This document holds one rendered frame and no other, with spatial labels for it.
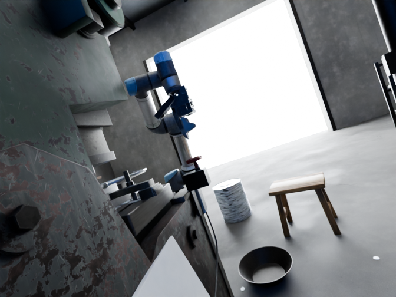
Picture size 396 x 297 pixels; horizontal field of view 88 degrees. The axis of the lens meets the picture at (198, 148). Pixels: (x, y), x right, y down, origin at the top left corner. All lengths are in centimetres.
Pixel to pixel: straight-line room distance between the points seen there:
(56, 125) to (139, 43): 576
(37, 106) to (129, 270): 37
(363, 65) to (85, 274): 585
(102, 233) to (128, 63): 591
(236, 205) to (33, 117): 172
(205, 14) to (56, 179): 569
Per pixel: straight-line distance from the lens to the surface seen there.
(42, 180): 38
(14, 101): 51
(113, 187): 79
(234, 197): 195
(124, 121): 611
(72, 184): 41
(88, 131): 79
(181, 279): 63
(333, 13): 602
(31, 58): 59
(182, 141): 133
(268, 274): 137
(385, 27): 55
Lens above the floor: 82
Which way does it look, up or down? 2 degrees down
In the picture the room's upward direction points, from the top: 20 degrees counter-clockwise
